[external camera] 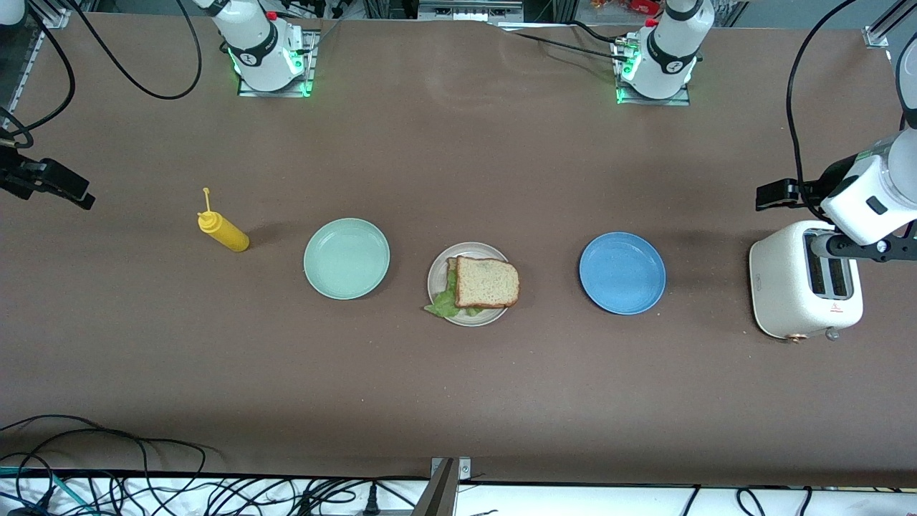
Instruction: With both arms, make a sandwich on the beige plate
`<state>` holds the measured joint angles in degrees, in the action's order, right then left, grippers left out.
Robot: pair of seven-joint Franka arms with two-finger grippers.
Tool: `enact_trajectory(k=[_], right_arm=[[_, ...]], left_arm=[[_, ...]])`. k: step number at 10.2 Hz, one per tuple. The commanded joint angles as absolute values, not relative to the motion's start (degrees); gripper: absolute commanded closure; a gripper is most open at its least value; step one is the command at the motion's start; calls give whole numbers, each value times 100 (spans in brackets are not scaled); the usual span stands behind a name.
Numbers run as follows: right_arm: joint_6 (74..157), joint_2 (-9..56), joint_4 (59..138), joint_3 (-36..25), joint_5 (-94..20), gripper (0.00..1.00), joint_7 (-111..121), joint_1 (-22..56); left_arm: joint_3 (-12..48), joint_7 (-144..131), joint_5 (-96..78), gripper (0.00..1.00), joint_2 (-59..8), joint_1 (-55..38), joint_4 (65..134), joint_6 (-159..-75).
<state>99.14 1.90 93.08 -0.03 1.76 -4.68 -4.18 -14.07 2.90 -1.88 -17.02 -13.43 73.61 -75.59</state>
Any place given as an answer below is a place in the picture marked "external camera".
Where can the brown bread slice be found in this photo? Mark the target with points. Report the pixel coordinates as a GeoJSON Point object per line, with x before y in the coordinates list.
{"type": "Point", "coordinates": [487, 283]}
{"type": "Point", "coordinates": [452, 276]}

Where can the beige plate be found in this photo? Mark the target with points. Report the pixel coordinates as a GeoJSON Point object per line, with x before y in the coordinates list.
{"type": "Point", "coordinates": [438, 272]}

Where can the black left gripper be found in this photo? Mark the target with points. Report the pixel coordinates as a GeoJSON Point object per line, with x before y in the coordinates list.
{"type": "Point", "coordinates": [812, 190]}

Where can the green lettuce leaf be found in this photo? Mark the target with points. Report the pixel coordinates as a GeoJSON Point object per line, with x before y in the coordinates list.
{"type": "Point", "coordinates": [444, 304]}

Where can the mint green plate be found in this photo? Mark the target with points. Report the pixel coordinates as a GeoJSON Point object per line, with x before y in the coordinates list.
{"type": "Point", "coordinates": [347, 258]}

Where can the aluminium corner bracket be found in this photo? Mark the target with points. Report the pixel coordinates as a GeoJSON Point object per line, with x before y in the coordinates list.
{"type": "Point", "coordinates": [877, 36]}

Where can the grey metal device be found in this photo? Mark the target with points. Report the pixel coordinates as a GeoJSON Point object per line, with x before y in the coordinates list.
{"type": "Point", "coordinates": [466, 11]}

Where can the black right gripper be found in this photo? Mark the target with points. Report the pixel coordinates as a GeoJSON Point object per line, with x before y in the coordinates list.
{"type": "Point", "coordinates": [20, 176]}

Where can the black power plug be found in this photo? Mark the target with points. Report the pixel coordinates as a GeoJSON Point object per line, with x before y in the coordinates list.
{"type": "Point", "coordinates": [371, 504]}

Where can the aluminium profile post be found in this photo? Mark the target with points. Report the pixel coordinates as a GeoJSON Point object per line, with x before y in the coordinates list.
{"type": "Point", "coordinates": [444, 494]}

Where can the yellow squeeze bottle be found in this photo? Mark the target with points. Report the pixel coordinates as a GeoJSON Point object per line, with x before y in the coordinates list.
{"type": "Point", "coordinates": [229, 235]}

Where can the red orange package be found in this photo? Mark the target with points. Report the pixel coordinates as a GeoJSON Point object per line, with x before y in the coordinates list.
{"type": "Point", "coordinates": [630, 6]}

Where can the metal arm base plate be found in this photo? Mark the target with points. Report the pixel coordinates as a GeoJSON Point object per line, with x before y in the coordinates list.
{"type": "Point", "coordinates": [313, 72]}
{"type": "Point", "coordinates": [645, 102]}

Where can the white toaster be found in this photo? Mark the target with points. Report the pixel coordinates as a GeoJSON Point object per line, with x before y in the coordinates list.
{"type": "Point", "coordinates": [781, 287]}

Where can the blue plate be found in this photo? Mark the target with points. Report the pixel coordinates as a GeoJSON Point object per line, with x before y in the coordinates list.
{"type": "Point", "coordinates": [622, 273]}

